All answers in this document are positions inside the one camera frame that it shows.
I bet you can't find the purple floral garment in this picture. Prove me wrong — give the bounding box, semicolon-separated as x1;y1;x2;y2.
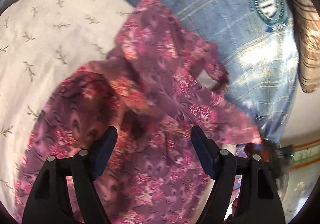
14;0;261;223

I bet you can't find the red plastic bag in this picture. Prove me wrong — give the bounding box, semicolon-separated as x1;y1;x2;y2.
244;143;269;162

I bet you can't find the beige striped blanket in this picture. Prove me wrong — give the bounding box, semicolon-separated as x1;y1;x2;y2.
291;0;319;93

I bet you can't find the white leaf print pillow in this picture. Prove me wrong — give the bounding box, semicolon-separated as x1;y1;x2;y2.
1;0;133;213

